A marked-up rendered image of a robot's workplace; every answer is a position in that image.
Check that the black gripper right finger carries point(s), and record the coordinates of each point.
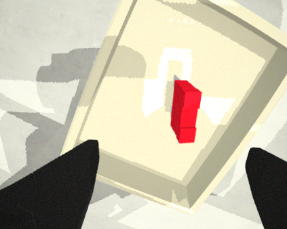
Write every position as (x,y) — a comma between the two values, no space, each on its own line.
(267,175)

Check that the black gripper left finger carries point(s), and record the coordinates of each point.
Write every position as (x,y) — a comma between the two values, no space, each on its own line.
(55,196)

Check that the red fuse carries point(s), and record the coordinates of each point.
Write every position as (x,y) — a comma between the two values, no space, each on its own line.
(183,114)

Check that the cream shallow tray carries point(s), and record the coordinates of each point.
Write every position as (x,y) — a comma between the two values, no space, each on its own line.
(236,59)

